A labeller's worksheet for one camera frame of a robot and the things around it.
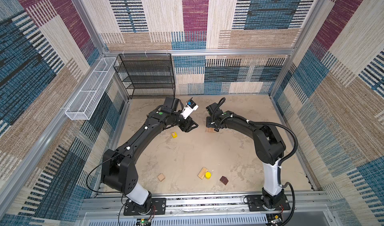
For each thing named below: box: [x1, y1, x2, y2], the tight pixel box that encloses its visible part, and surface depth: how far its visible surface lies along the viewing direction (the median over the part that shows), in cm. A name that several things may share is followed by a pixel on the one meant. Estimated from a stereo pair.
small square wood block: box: [157, 173, 166, 182], surface depth 83 cm
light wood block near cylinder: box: [197, 167, 209, 180], surface depth 85 cm
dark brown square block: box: [219, 176, 229, 186], surface depth 82 cm
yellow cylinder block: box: [205, 171, 212, 180], surface depth 83 cm
